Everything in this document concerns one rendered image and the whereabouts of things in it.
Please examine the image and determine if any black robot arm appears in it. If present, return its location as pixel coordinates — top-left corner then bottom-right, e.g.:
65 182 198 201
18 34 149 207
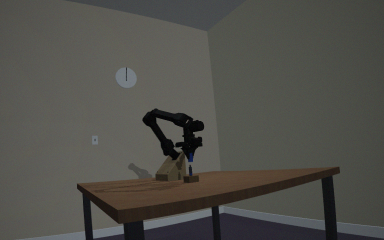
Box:
142 108 204 160

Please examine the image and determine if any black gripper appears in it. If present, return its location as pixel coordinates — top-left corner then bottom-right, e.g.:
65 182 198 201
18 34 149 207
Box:
175 132 203 159

